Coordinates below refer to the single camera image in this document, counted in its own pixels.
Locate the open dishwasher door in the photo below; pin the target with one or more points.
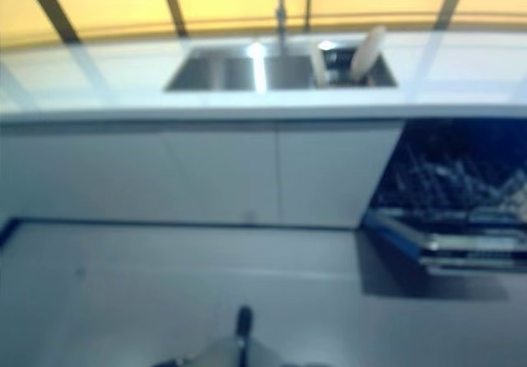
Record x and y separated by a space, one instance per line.
444 239

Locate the black dish rack in sink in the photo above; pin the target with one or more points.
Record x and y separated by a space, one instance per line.
339 60

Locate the stainless steel kitchen sink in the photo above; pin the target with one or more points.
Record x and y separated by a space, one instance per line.
230 72

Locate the chrome kitchen faucet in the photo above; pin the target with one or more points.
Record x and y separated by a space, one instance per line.
281 17

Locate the white kitchen counter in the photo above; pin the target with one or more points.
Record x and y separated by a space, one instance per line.
123 91

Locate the white cabinet door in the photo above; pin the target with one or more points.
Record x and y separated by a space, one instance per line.
329 169
140 169

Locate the cream plate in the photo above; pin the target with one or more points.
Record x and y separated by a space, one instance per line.
365 56

